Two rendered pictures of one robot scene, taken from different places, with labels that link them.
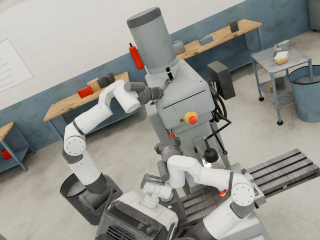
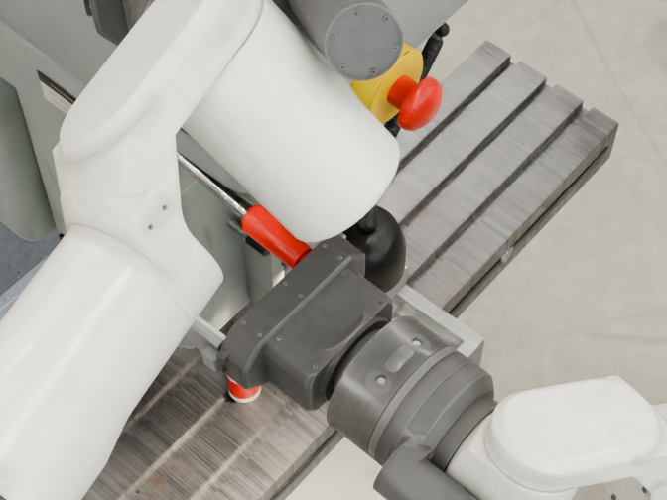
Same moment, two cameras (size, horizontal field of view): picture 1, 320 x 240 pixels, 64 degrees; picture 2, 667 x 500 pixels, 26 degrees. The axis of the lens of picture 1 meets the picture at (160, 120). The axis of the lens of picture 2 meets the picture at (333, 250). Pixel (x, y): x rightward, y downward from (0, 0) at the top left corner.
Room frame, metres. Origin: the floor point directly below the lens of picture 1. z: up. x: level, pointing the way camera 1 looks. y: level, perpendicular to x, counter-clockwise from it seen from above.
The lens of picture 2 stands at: (0.65, 0.38, 2.53)
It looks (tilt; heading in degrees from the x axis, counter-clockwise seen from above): 57 degrees down; 309
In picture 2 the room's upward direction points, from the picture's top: straight up
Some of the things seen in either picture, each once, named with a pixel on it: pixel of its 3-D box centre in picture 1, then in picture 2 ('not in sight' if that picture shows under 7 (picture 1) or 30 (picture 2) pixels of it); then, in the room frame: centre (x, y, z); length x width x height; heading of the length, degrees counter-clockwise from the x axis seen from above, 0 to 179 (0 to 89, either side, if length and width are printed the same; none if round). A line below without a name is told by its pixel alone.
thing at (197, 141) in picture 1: (202, 152); (272, 237); (1.14, -0.14, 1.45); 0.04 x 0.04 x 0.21; 88
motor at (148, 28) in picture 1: (153, 41); not in sight; (1.50, -0.15, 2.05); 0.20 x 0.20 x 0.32
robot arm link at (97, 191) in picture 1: (96, 189); not in sight; (0.89, 0.37, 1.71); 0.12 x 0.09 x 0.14; 120
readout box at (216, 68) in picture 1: (221, 79); not in sight; (1.54, -0.49, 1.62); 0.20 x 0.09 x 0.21; 178
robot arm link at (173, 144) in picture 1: (170, 151); (348, 355); (0.93, 0.02, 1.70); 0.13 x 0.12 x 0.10; 88
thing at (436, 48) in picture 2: (219, 130); (409, 94); (1.08, -0.26, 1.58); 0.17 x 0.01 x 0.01; 106
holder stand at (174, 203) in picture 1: (165, 208); not in sight; (1.25, 0.22, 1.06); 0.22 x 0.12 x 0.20; 82
